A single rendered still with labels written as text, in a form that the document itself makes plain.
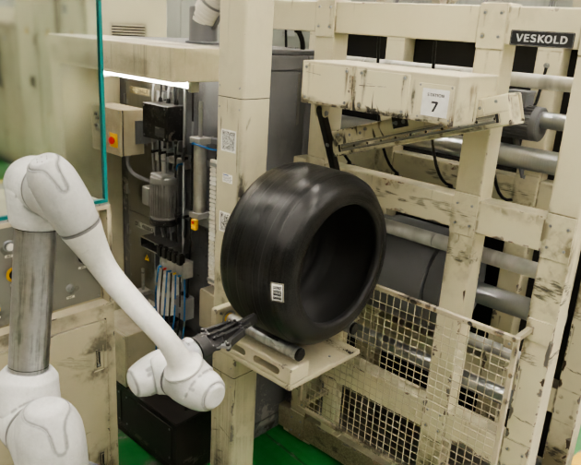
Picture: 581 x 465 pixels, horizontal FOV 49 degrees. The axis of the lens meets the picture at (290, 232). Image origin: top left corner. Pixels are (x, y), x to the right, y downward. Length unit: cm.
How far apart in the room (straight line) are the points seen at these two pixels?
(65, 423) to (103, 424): 100
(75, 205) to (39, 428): 52
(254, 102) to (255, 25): 24
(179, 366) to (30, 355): 39
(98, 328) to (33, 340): 70
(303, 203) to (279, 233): 12
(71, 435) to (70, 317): 78
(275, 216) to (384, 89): 54
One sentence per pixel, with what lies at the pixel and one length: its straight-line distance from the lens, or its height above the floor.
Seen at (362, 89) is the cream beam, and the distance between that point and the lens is 210.
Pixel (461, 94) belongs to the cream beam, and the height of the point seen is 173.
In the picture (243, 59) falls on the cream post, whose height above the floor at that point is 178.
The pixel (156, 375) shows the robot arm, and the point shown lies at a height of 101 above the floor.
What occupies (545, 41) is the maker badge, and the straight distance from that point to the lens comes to 215.
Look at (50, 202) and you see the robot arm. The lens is 150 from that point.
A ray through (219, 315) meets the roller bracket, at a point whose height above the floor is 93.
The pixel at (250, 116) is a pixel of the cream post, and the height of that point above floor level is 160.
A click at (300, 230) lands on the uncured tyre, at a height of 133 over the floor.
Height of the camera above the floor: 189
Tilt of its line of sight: 18 degrees down
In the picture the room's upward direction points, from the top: 3 degrees clockwise
